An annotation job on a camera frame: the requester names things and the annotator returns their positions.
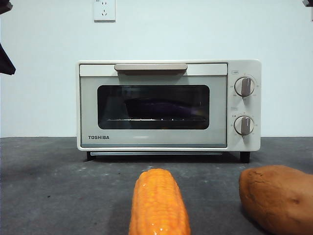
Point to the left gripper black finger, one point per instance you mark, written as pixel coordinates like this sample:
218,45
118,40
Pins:
5,64

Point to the purple eggplant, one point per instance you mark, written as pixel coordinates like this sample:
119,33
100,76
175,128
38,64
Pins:
156,109

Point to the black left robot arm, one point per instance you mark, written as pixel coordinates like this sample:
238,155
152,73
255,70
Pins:
5,3

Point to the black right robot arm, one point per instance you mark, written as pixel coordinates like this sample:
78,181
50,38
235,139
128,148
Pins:
308,2

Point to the round temperature knob on oven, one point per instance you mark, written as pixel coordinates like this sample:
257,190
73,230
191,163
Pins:
244,86

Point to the round timer knob on oven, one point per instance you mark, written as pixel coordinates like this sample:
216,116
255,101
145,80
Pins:
243,125

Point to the cream white Toshiba toaster oven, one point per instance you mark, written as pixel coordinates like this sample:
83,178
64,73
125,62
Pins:
255,142

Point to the orange corn cob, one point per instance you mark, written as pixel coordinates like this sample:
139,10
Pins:
159,203

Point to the brown sweet potato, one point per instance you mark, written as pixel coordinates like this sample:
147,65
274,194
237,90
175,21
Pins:
276,195

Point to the white wall socket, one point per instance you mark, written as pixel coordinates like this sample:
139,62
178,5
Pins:
104,11

